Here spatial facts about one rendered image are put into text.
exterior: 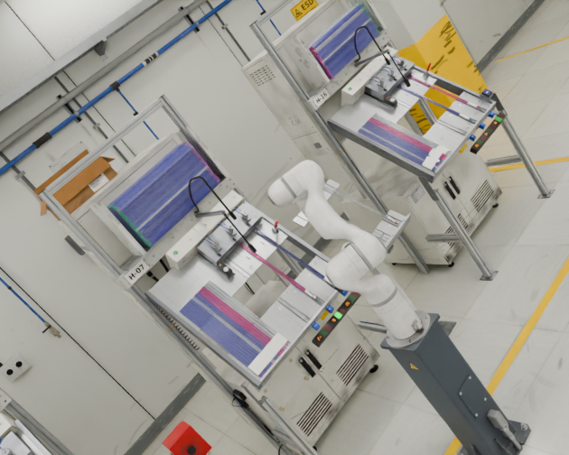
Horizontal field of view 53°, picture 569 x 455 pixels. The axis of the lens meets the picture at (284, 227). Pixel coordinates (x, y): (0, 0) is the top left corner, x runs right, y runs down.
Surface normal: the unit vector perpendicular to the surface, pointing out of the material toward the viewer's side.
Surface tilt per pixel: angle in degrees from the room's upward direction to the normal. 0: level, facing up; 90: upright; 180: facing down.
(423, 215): 90
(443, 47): 90
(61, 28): 90
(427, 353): 90
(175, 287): 48
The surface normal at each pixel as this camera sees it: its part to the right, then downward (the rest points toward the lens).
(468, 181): 0.51, -0.04
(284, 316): -0.01, -0.53
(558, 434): -0.58, -0.75
